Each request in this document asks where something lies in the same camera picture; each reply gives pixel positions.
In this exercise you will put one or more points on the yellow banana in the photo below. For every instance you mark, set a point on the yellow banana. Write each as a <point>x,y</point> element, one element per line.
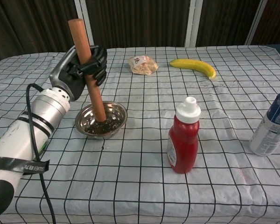
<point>193,64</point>

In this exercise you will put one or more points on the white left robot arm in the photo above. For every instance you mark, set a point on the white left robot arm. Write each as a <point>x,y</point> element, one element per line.
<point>21,140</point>

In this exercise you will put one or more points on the white spray can blue cap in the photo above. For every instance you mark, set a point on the white spray can blue cap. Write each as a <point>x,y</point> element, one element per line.
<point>270,130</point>

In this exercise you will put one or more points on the clear bag of snacks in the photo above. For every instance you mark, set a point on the clear bag of snacks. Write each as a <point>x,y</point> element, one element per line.
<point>143,66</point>

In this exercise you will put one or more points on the red ketchup bottle white cap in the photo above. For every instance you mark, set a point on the red ketchup bottle white cap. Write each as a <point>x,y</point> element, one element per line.
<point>184,144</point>

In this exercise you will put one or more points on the white partition frame post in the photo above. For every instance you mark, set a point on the white partition frame post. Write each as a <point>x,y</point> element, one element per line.
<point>192,23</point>
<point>84,23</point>
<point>256,21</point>

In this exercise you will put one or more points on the steel bowl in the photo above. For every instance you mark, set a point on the steel bowl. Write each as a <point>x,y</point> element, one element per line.
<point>116,114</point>

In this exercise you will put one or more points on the black and silver left hand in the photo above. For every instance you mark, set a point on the black and silver left hand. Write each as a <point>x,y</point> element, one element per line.
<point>70,81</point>

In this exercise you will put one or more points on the white checked tablecloth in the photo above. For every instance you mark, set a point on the white checked tablecloth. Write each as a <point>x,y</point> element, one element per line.
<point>140,163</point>

